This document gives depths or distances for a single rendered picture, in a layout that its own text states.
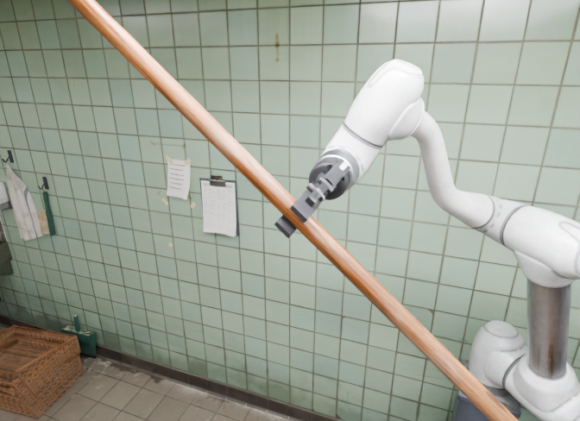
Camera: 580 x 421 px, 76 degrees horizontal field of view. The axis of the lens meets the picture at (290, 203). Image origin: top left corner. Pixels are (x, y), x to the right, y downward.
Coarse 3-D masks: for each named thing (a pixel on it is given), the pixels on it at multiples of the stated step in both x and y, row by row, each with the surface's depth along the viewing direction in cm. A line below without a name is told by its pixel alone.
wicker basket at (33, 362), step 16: (0, 336) 269; (48, 336) 274; (64, 336) 271; (0, 352) 270; (16, 352) 272; (32, 352) 272; (48, 352) 244; (64, 352) 258; (80, 352) 273; (0, 368) 223; (32, 368) 233; (32, 384) 234
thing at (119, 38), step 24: (72, 0) 56; (96, 24) 56; (120, 48) 56; (144, 72) 56; (168, 96) 56; (192, 120) 56; (216, 144) 56; (240, 144) 56; (240, 168) 56; (264, 168) 56; (264, 192) 55; (288, 192) 56; (288, 216) 55; (312, 240) 55; (336, 240) 56; (336, 264) 55; (360, 264) 56; (360, 288) 55; (384, 288) 55; (384, 312) 55; (408, 312) 55; (408, 336) 55; (432, 336) 55; (432, 360) 55; (456, 360) 55; (456, 384) 55; (480, 384) 55; (480, 408) 55; (504, 408) 55
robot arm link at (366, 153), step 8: (344, 128) 79; (336, 136) 80; (344, 136) 78; (352, 136) 77; (328, 144) 82; (336, 144) 79; (344, 144) 78; (352, 144) 78; (360, 144) 77; (368, 144) 77; (352, 152) 78; (360, 152) 78; (368, 152) 78; (376, 152) 79; (360, 160) 78; (368, 160) 79; (360, 168) 79; (368, 168) 81; (360, 176) 80
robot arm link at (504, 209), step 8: (496, 200) 104; (504, 200) 104; (496, 208) 102; (504, 208) 102; (512, 208) 101; (496, 216) 102; (504, 216) 101; (488, 224) 103; (496, 224) 102; (504, 224) 100; (488, 232) 105; (496, 232) 102; (496, 240) 104
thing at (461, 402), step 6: (462, 360) 157; (456, 396) 158; (462, 396) 140; (456, 402) 155; (462, 402) 144; (468, 402) 140; (516, 402) 137; (456, 408) 152; (462, 408) 145; (468, 408) 142; (474, 408) 141; (516, 408) 135; (456, 414) 149; (462, 414) 145; (468, 414) 143; (474, 414) 142; (480, 414) 140; (516, 414) 133; (456, 420) 149; (462, 420) 146; (468, 420) 143; (474, 420) 142; (480, 420) 141; (486, 420) 140
